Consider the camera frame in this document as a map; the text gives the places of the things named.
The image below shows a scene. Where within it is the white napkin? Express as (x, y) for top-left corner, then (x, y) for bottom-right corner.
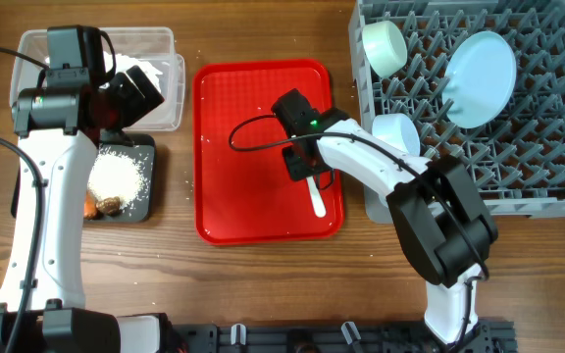
(100, 51), (164, 92)

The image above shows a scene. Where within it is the orange carrot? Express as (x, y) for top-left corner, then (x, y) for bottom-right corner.
(83, 192), (98, 220)

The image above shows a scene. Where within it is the black plastic tray bin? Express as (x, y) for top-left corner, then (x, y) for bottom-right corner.
(19, 129), (156, 230)

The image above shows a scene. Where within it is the white rice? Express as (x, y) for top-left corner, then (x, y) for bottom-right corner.
(87, 151), (150, 210)

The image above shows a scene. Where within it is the blue bowl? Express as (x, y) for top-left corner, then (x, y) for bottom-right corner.
(371, 113), (421, 156)

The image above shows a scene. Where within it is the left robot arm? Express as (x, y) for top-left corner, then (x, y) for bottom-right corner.
(0, 25), (188, 352)

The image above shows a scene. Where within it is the white plastic spoon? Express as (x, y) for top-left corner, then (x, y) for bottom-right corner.
(306, 176), (327, 218)

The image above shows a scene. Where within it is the light blue plate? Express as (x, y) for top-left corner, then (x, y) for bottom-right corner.
(441, 31), (517, 128)

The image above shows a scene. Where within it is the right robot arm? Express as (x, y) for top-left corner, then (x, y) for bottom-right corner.
(272, 89), (498, 352)

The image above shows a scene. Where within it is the grey dishwasher rack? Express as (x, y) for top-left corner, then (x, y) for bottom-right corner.
(348, 0), (565, 218)

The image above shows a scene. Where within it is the green bowl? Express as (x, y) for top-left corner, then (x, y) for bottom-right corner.
(362, 21), (408, 77)

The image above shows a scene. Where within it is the clear plastic bin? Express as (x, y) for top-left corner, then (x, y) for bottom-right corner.
(9, 26), (186, 132)

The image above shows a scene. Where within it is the brown mushroom piece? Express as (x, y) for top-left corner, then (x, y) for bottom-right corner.
(95, 196), (122, 216)

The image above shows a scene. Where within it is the red serving tray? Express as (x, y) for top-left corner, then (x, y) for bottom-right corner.
(192, 59), (345, 246)

